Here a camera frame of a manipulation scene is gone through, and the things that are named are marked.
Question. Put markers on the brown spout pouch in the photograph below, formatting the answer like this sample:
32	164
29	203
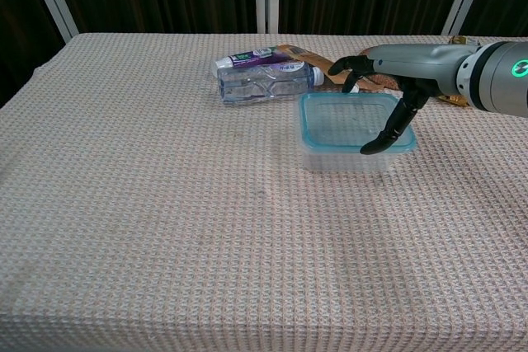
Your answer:
305	55

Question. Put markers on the clear plastic water bottle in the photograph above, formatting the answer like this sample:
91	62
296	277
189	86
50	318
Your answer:
264	82

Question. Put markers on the clear plastic food container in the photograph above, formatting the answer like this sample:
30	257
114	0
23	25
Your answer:
342	162

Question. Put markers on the round woven rattan coaster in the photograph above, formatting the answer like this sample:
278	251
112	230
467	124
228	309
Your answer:
377	81

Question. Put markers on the teal plastic container lid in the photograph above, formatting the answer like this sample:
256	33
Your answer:
342	121

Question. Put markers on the gold foil snack package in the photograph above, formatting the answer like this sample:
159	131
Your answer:
462	40

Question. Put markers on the purple toothpaste tube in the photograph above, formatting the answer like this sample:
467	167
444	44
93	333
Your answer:
247	58

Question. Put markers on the beige waffle tablecloth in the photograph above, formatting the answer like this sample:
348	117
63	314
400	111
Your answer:
165	203

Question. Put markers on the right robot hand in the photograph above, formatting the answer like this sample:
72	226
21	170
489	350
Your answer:
420	65

